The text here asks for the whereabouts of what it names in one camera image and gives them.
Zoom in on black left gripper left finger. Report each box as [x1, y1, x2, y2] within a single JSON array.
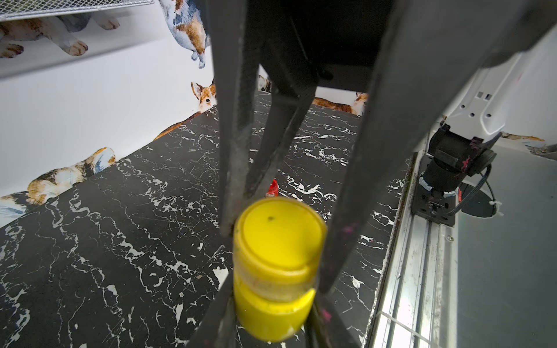
[[187, 273, 236, 348]]

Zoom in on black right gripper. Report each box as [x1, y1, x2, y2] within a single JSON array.
[[206, 1, 556, 293]]

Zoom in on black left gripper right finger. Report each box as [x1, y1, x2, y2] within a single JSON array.
[[304, 292, 360, 348]]

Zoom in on yellow paint jar lid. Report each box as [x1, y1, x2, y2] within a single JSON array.
[[233, 197, 326, 302]]

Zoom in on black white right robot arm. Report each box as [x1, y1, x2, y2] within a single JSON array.
[[200, 1, 556, 293]]

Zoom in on red paint jar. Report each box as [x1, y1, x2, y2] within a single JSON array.
[[265, 179, 279, 197]]

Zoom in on aluminium front rail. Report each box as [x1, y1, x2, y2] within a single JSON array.
[[367, 150, 459, 347]]

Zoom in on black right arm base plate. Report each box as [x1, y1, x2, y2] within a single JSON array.
[[411, 155, 463, 227]]

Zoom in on white wire mesh basket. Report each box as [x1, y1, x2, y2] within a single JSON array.
[[1, 0, 154, 22]]

